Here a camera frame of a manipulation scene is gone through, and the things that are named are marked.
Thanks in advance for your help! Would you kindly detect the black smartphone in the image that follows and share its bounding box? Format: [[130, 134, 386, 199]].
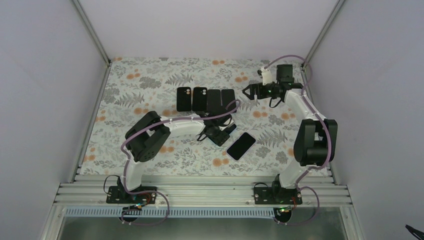
[[221, 89, 237, 112]]

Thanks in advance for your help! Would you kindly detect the slotted grey cable duct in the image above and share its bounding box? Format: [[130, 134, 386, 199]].
[[64, 206, 275, 219]]

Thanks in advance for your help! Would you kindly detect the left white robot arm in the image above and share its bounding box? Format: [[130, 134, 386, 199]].
[[117, 111, 237, 203]]

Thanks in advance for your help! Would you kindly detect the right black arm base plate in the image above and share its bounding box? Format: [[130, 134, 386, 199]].
[[253, 184, 303, 205]]

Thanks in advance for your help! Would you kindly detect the black phone case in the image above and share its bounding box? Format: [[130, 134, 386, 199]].
[[176, 86, 192, 112], [191, 87, 208, 112]]

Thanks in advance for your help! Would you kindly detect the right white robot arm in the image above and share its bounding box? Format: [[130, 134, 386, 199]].
[[242, 64, 338, 204]]

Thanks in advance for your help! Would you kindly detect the purple smartphone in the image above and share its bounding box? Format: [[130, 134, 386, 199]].
[[206, 89, 222, 115]]

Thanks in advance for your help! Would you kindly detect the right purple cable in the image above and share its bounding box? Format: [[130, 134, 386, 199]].
[[263, 54, 333, 226]]

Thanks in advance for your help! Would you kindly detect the aluminium mounting rail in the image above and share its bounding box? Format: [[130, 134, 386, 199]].
[[53, 175, 353, 207]]

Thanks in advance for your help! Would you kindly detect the left aluminium frame post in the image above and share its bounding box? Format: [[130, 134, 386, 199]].
[[71, 0, 111, 66]]

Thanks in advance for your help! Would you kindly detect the floral patterned table mat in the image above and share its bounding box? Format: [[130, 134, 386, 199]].
[[80, 57, 299, 177]]

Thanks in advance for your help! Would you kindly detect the smartphone in clear case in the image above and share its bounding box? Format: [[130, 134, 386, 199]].
[[226, 132, 256, 161]]

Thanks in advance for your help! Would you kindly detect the aluminium frame post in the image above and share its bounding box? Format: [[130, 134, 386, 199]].
[[304, 0, 346, 63], [71, 0, 111, 66]]

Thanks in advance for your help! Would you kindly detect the right aluminium frame post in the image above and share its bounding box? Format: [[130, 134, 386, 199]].
[[304, 0, 346, 63]]

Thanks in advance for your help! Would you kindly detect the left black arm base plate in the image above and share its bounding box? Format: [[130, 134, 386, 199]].
[[103, 178, 157, 205]]

